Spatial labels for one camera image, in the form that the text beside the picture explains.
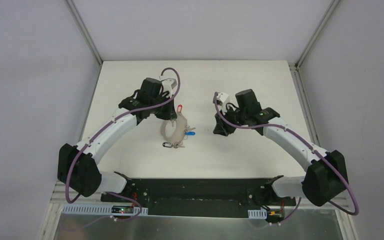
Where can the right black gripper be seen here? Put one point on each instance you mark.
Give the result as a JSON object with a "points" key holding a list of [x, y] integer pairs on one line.
{"points": [[223, 122]]}

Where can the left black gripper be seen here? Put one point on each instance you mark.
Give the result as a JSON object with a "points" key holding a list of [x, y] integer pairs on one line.
{"points": [[169, 110]]}

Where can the keyring with black key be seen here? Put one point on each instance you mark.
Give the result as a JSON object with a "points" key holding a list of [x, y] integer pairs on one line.
{"points": [[175, 132]]}

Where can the blue tag key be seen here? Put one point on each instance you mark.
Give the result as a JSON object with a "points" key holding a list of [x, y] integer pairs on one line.
{"points": [[190, 133]]}

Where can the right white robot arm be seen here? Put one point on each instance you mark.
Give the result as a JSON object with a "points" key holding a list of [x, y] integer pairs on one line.
{"points": [[325, 171]]}

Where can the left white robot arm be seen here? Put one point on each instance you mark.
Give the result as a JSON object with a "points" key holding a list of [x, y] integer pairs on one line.
{"points": [[78, 164]]}

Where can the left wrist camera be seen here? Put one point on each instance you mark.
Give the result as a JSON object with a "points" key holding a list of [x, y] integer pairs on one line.
{"points": [[169, 85]]}

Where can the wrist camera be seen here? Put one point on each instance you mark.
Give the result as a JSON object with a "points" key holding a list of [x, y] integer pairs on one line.
{"points": [[221, 100], [169, 85]]}

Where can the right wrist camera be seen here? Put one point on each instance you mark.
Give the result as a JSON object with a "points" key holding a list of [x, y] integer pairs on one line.
{"points": [[221, 100]]}

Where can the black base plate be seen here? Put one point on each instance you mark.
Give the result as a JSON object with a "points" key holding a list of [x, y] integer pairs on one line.
{"points": [[194, 197]]}

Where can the right white cable duct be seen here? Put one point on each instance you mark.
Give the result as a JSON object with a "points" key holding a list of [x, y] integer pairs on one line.
{"points": [[257, 214]]}

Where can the white cable duct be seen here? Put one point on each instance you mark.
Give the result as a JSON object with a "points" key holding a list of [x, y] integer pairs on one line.
{"points": [[119, 210], [257, 214]]}

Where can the left white cable duct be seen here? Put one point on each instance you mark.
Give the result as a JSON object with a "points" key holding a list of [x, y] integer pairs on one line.
{"points": [[119, 210]]}

